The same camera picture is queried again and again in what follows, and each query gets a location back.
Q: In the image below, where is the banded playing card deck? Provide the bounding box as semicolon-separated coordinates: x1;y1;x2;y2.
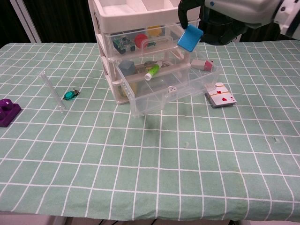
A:
204;82;237;108

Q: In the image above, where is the white and red eraser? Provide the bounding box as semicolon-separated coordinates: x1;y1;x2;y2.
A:
191;59;215;72

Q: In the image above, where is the purple plastic block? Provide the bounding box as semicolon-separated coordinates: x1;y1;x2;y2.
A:
0;98;22;128

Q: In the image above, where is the lime green small bottle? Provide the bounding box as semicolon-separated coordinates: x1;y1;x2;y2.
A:
144;65;161;81

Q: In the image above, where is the clear drawer with die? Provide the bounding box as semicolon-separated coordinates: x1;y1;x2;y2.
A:
116;60;221;118

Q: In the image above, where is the green grid tablecloth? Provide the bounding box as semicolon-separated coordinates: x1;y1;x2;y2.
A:
0;41;300;222

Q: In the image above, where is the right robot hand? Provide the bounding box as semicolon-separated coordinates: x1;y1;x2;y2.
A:
177;0;282;46

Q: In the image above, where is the white plastic drawer cabinet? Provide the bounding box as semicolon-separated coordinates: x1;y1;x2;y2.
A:
88;0;201;105

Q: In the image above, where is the clear plastic tube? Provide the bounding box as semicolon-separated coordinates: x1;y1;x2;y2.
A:
38;70;66;115

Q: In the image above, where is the grey-blue block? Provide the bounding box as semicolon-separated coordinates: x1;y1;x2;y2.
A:
118;60;136;77

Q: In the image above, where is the yellow round block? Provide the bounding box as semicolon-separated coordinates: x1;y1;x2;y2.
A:
147;25;162;37

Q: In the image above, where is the red round disc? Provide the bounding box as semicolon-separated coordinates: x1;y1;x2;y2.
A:
134;33;149;49

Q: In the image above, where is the green circuit board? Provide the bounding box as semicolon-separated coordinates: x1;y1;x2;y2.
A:
112;35;136;55

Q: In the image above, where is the teal gem keychain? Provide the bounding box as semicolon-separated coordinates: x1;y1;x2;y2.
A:
62;88;80;101

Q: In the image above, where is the blue square block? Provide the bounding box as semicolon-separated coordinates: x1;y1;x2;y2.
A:
177;24;203;53

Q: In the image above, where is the clear drawer with circuit board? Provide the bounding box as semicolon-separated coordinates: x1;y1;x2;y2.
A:
105;18;201;58

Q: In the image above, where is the yellow square block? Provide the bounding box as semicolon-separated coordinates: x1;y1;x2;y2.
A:
120;81;138;97

